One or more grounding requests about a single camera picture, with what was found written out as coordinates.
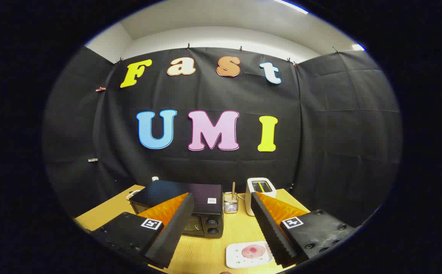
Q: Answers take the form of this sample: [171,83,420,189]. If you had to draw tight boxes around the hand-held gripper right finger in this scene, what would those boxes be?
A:
[251,191,359,267]

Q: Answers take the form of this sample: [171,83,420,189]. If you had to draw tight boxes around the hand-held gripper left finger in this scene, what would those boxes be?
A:
[91,192,195,269]

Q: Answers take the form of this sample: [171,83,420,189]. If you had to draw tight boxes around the pink round meat slice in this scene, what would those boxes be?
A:
[241,245,267,260]

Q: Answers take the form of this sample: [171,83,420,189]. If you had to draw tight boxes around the black toaster oven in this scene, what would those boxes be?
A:
[129,180,224,239]

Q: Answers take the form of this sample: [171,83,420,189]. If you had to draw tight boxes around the white square food tray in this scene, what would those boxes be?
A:
[226,241,274,269]

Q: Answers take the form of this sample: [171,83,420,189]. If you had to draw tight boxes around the white bread toaster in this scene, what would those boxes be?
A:
[245,177,277,217]

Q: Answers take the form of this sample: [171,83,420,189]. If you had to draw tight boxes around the silver wire mesh holder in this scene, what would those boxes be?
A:
[223,192,239,214]

